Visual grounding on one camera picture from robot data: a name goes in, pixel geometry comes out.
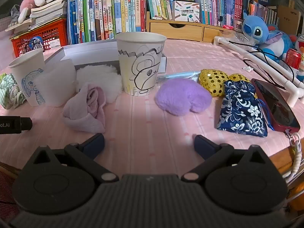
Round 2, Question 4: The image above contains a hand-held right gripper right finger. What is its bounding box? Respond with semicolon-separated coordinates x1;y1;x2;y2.
182;135;269;183

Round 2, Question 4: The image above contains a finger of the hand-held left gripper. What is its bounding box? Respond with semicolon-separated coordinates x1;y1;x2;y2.
22;117;33;131

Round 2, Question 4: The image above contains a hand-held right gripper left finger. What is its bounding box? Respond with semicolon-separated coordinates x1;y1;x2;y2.
31;133;119;183

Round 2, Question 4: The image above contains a pink cloth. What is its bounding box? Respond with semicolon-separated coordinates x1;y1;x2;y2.
62;83;106;133

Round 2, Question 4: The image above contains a green checked scrunchie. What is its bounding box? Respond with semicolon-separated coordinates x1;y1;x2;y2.
0;73;26;110

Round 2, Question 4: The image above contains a translucent white plastic cup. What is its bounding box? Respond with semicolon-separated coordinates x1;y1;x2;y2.
34;59;77;107

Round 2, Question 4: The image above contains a blue floral drawstring pouch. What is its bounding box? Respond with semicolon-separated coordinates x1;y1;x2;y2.
217;79;268;138

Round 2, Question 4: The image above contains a purple fluffy pompom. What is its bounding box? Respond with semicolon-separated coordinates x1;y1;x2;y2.
155;78;212;116

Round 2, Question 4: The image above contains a gold sequin bow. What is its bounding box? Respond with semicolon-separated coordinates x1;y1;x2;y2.
199;69;252;98

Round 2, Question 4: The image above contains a white fluffy pompom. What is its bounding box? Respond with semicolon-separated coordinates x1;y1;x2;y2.
75;64;123;104

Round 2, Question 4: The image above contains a blue face mask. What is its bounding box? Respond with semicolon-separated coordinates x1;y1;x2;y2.
157;71;202;83

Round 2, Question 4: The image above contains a grey cardboard box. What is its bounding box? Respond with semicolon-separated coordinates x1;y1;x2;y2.
45;40;167;74

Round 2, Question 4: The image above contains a paper cup with blue drawing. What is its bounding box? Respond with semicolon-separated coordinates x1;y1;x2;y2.
8;48;46;107

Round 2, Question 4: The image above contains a white paper bag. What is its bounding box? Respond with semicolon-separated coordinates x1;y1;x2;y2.
0;30;16;70

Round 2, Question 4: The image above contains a miniature bicycle model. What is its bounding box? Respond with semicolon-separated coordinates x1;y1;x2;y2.
22;37;44;53

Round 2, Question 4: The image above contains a red smartphone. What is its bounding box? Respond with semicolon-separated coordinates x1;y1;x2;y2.
251;78;301;133

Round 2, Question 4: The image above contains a large paper cup black drawing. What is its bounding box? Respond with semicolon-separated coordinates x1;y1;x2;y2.
115;32;167;97

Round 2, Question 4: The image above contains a red plastic crate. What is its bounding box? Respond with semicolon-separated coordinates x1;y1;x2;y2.
10;18;69;58

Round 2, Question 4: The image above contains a white pipe stand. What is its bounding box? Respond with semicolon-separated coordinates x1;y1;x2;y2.
213;36;304;107

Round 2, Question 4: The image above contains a grey cloth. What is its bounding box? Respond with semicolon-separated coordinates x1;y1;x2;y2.
8;5;22;28

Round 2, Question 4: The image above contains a clear plastic bag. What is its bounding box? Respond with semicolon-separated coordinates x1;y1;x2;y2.
227;31;253;46

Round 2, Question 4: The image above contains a wooden desk organiser with drawers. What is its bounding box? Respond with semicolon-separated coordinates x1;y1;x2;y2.
146;11;240;44

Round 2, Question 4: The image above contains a stack of flat books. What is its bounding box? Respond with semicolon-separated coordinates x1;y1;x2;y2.
5;0;69;35

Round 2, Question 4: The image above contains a red soda can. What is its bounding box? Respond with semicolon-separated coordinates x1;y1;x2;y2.
284;48;302;70

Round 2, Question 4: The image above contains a blue alien plush toy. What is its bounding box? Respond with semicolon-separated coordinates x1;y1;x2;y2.
242;9;283;45

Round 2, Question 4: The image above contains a row of tall upright books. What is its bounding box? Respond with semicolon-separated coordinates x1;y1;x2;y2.
67;0;147;44

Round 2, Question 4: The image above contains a white printed carton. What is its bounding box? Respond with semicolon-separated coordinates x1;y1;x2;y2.
171;0;201;22

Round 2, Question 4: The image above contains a blue and white plush toy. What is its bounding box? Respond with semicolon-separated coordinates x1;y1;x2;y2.
294;34;304;53

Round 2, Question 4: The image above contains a row of blue red books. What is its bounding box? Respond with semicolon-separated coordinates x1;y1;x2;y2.
192;0;245;28

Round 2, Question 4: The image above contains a row of small dark books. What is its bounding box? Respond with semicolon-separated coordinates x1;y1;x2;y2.
247;0;279;25

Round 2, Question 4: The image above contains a brown cardboard box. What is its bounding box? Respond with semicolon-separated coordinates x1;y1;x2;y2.
277;5;302;36

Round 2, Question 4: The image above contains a white beaded phone strap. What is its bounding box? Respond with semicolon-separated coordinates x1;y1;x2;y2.
285;129;304;183

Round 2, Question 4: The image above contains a black cable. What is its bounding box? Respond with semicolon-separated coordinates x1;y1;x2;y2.
229;40;295;91

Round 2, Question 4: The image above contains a window with white frame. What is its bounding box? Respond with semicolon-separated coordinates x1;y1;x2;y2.
0;0;42;32

